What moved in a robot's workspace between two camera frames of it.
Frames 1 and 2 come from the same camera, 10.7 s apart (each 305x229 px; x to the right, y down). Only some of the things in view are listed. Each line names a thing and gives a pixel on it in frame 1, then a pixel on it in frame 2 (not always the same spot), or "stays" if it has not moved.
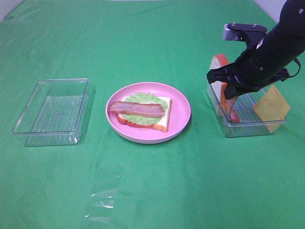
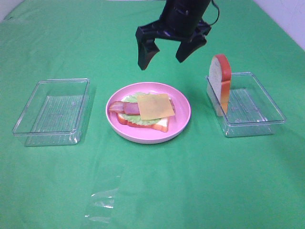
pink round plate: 180,114 stays
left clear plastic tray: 54,114 stays
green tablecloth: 199,180 stays
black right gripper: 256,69 to 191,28
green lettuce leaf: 144,98 stays
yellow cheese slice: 272,108 to 152,106
